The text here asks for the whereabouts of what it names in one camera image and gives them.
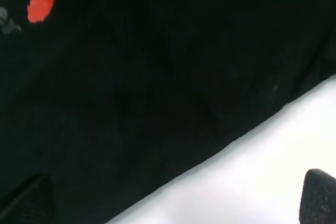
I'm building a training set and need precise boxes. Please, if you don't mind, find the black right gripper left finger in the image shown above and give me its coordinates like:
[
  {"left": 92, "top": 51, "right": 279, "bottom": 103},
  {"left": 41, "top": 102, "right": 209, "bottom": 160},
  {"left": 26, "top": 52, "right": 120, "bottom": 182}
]
[{"left": 1, "top": 174, "right": 56, "bottom": 223}]

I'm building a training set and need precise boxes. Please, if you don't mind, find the black printed t-shirt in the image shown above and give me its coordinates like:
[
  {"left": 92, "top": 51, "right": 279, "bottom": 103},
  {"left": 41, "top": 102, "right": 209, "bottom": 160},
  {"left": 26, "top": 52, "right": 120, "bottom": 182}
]
[{"left": 1, "top": 0, "right": 335, "bottom": 223}]

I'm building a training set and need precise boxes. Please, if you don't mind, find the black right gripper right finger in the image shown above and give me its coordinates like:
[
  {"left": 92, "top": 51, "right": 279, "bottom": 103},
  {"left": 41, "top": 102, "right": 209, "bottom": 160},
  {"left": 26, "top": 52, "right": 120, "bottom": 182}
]
[{"left": 299, "top": 169, "right": 335, "bottom": 224}]

